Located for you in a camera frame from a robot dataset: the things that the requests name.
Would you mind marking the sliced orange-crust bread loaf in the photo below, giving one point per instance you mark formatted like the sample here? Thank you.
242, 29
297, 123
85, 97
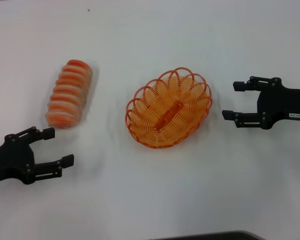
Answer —
68, 95

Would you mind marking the dark curved robot base edge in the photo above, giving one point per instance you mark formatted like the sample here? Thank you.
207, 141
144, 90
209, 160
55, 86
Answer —
227, 236

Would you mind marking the orange woven plastic basket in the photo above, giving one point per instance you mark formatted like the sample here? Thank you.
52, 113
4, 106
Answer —
170, 112

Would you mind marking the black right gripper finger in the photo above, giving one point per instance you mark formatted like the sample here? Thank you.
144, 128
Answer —
228, 115
240, 86

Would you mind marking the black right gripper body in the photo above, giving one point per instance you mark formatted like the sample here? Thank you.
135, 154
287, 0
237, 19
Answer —
277, 105

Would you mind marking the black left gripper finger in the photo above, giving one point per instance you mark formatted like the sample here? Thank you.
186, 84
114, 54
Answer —
66, 160
46, 133

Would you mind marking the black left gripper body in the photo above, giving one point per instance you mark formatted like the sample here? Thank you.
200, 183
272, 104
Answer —
12, 160

